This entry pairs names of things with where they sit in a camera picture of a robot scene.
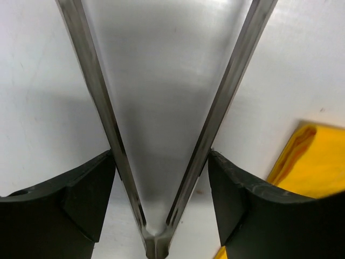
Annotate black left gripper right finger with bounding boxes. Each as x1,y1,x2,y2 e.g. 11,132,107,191
208,151,344,258

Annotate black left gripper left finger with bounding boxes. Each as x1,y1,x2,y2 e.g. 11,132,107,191
1,151,115,258

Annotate metal serving tongs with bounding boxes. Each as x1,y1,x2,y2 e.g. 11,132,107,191
57,1,277,258

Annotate yellow placemat cloth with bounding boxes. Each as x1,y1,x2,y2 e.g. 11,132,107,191
215,120,345,259

